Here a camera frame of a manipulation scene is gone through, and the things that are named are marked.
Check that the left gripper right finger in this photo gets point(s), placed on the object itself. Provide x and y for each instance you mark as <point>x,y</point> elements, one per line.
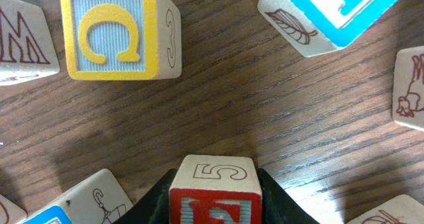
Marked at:
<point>277,206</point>

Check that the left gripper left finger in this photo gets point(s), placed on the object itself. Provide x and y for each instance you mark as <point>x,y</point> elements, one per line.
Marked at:
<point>153,207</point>

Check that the red E block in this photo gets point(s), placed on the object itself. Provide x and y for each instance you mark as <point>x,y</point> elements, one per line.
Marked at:
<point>216,189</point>

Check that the blue T block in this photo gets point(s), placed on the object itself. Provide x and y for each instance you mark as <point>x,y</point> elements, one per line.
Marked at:
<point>99,199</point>

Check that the red U block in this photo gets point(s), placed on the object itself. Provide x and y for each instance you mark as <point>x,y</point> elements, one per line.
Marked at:
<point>402,209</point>

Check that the yellow block centre left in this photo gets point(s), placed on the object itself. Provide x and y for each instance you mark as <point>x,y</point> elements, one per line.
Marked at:
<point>11,213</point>

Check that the yellow Q block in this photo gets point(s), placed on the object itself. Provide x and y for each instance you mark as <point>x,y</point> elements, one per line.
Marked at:
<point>122,39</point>

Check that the blue L block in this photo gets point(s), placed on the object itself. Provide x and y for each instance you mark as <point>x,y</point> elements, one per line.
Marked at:
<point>315,27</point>

